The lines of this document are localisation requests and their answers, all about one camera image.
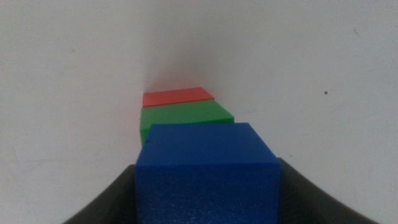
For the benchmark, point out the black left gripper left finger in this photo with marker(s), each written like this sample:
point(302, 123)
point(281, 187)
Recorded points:
point(115, 202)

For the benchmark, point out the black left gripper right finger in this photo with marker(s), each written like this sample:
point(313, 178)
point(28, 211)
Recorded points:
point(308, 202)

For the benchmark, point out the blue cube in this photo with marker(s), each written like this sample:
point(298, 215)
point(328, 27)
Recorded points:
point(208, 174)

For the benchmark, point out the green cube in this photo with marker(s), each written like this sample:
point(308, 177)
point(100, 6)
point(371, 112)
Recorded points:
point(183, 113)

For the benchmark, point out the red cube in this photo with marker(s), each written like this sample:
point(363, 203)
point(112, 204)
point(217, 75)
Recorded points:
point(175, 96)

